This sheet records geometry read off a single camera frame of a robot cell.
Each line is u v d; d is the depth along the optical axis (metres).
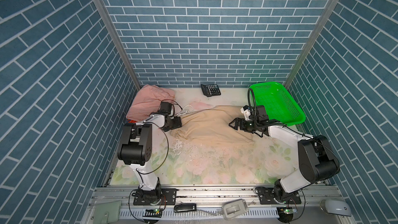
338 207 0.66
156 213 0.72
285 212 0.72
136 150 0.49
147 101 1.02
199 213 0.70
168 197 0.74
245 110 0.85
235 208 0.69
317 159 0.46
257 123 0.71
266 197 0.73
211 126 0.99
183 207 0.68
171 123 0.89
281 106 1.13
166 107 0.81
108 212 0.69
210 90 1.18
